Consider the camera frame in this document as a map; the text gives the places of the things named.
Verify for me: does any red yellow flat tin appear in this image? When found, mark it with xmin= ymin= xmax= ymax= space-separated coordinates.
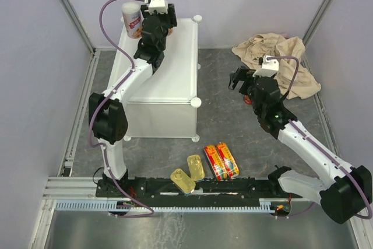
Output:
xmin=203 ymin=145 xmax=228 ymax=181

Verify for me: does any gold tin upper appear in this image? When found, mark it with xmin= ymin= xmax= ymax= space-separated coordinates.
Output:
xmin=187 ymin=155 xmax=205 ymax=182

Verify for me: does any gold tin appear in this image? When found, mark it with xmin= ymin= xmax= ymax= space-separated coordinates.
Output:
xmin=187 ymin=155 xmax=205 ymax=182
xmin=170 ymin=169 xmax=196 ymax=195

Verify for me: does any aluminium frame rail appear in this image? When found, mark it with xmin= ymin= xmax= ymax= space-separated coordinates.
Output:
xmin=43 ymin=175 xmax=364 ymax=203

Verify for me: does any white plastic cube cabinet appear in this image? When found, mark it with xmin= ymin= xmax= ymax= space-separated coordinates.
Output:
xmin=104 ymin=15 xmax=202 ymax=142

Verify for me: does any gold tin lower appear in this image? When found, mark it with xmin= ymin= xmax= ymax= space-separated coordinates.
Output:
xmin=170 ymin=169 xmax=196 ymax=195

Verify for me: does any purple cable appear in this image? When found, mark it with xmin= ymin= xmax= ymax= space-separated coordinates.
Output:
xmin=87 ymin=0 xmax=155 ymax=219
xmin=266 ymin=55 xmax=373 ymax=220

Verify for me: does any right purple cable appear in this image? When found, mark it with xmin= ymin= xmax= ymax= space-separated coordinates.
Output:
xmin=266 ymin=55 xmax=373 ymax=220

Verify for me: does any light blue cable duct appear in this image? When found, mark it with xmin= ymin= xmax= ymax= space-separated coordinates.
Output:
xmin=54 ymin=198 xmax=276 ymax=212

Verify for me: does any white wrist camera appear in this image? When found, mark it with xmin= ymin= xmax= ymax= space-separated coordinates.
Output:
xmin=253 ymin=55 xmax=279 ymax=77
xmin=143 ymin=0 xmax=168 ymax=15

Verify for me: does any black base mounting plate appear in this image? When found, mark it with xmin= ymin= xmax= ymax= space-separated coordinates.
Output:
xmin=95 ymin=176 xmax=304 ymax=203

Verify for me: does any red white tall can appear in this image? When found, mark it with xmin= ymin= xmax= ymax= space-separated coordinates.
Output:
xmin=122 ymin=2 xmax=142 ymax=39

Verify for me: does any beige crumpled cloth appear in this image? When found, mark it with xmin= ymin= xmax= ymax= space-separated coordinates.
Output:
xmin=232 ymin=33 xmax=321 ymax=99

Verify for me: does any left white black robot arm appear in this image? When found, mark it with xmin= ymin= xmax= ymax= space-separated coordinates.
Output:
xmin=88 ymin=3 xmax=177 ymax=197

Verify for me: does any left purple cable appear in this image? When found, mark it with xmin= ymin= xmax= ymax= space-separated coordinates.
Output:
xmin=87 ymin=0 xmax=155 ymax=219

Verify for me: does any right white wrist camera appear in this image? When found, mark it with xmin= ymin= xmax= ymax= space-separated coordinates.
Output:
xmin=253 ymin=55 xmax=279 ymax=77

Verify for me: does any red green tin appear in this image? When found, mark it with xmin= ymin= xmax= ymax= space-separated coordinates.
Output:
xmin=216 ymin=142 xmax=240 ymax=179

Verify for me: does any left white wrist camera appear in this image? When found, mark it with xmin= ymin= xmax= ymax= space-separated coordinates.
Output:
xmin=143 ymin=0 xmax=168 ymax=15

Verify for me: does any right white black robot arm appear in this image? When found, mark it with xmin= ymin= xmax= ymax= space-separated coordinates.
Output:
xmin=228 ymin=66 xmax=372 ymax=224

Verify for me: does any dark blue food can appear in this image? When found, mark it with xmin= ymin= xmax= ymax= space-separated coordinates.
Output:
xmin=244 ymin=95 xmax=252 ymax=105

